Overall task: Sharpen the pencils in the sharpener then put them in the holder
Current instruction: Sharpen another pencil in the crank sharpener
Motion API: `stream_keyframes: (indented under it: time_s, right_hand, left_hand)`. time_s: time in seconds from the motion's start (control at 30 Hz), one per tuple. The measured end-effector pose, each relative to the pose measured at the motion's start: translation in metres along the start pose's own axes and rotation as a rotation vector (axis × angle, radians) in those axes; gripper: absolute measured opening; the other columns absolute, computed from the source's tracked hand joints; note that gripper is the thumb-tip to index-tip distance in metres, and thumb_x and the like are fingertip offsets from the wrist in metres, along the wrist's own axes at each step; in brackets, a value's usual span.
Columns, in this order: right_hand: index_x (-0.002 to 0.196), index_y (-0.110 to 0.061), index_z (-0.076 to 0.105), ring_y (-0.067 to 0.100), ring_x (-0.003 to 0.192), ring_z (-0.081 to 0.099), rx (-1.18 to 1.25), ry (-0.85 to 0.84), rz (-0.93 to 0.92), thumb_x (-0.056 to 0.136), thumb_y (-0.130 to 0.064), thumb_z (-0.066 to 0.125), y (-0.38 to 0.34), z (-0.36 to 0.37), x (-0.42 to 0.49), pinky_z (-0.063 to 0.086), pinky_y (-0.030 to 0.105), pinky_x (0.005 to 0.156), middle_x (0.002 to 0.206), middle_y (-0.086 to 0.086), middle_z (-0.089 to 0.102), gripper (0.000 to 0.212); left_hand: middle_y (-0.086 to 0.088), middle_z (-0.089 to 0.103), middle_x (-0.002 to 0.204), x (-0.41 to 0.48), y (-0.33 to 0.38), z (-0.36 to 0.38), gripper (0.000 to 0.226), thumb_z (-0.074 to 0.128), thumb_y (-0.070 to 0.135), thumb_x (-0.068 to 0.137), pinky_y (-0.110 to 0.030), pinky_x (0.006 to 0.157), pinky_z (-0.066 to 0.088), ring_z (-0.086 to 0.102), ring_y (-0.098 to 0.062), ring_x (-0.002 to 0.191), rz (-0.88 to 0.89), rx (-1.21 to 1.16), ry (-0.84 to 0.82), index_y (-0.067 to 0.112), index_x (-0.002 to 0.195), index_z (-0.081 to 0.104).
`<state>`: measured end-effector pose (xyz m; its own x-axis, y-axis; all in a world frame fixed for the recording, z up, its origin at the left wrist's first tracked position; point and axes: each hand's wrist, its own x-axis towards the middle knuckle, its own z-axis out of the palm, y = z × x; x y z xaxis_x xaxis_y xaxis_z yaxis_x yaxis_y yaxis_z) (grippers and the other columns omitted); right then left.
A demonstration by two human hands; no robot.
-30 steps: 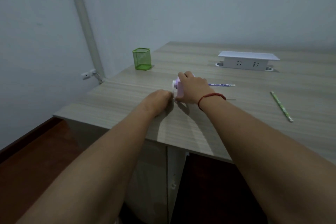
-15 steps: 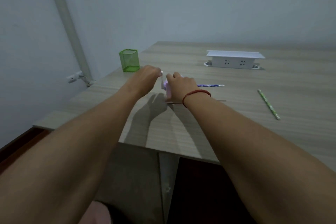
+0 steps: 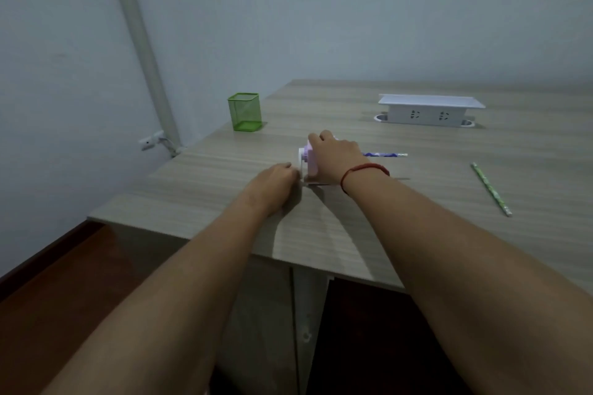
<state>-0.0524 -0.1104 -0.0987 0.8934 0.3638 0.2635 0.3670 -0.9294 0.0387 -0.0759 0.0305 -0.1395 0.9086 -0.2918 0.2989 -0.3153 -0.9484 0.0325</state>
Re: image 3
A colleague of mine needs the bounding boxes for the white desk socket box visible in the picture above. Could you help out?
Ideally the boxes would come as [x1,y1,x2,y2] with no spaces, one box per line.
[373,93,487,128]

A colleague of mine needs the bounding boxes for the green mesh pen holder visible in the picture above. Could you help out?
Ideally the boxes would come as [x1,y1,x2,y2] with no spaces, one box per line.
[227,92,263,133]

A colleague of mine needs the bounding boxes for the red string bracelet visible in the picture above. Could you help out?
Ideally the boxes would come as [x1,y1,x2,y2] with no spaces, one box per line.
[339,162,392,197]

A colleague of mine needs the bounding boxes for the purple pencil sharpener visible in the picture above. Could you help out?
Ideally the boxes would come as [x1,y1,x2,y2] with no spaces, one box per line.
[296,134,340,187]

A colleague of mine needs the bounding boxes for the wooden desk cabinet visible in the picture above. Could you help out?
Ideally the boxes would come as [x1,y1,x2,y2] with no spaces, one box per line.
[104,223,330,395]

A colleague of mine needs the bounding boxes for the person's left hand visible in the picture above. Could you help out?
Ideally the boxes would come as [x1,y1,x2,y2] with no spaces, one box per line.
[242,162,301,218]

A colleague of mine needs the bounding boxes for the person's right hand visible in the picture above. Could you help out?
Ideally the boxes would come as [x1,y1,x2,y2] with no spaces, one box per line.
[307,129,374,187]

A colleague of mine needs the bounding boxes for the white cable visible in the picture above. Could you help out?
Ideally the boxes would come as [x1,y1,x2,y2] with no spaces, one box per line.
[159,135,187,159]

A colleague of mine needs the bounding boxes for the person's right forearm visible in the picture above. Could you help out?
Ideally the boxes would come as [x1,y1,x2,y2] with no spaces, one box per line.
[342,170,593,395]

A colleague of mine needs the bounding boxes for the white wall socket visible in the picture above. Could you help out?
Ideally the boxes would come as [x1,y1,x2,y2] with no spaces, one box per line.
[138,130,166,152]

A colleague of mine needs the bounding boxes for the white wall pipe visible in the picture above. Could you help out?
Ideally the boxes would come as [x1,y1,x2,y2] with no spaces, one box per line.
[101,0,182,150]

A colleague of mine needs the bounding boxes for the green patterned pencil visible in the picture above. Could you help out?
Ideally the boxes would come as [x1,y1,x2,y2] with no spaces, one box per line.
[470,162,514,218]

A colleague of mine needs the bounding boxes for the person's left forearm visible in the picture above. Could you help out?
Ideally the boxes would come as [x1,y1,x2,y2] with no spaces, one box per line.
[41,202,274,395]

